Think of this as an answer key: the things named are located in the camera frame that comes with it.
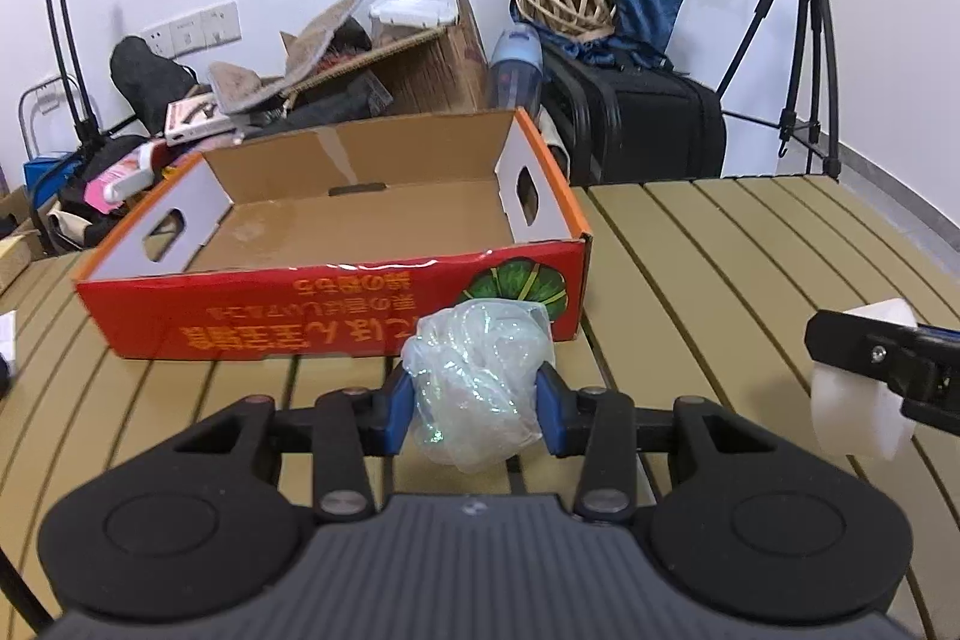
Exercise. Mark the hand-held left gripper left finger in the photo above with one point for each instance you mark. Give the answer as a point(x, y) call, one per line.
point(401, 411)

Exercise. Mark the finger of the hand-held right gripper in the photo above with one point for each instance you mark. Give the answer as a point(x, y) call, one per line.
point(851, 344)

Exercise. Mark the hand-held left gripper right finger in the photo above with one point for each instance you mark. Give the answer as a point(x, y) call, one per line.
point(549, 411)

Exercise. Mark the white foam wedge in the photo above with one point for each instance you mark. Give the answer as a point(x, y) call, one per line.
point(855, 419)

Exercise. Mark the clear plastic bag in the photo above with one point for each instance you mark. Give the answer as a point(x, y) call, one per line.
point(476, 377)

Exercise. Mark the red cardboard box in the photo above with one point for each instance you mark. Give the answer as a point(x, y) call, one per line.
point(300, 310)

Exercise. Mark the black suitcase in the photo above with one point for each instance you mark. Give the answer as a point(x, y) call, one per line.
point(645, 130)

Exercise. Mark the black tripod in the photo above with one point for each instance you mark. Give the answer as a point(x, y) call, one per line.
point(806, 33)

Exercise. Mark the blue water bottle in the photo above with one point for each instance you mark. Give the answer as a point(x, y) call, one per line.
point(516, 70)

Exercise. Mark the large brown cardboard box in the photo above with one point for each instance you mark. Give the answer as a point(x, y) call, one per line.
point(435, 70)

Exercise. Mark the white bottle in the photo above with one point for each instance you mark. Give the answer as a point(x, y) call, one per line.
point(139, 164)

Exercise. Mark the pink packet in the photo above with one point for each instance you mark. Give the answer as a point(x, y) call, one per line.
point(105, 190)

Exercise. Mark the grey-brown felt pieces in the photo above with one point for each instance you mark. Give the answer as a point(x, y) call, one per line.
point(315, 36)

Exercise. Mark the white foam tray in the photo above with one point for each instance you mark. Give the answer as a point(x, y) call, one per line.
point(412, 12)

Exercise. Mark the white paper packet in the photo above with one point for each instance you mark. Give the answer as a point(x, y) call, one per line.
point(7, 334)

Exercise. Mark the black rolled bag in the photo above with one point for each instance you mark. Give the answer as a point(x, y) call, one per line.
point(150, 78)

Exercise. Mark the blue folding cart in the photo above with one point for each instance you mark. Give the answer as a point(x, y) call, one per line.
point(41, 174)

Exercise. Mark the open brown cardboard boxes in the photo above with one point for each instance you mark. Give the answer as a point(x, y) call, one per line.
point(15, 209)

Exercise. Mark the white wall sockets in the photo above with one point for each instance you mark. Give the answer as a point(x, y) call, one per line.
point(191, 29)

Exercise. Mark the grey metal cart frame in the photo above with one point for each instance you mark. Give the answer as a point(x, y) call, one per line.
point(45, 93)

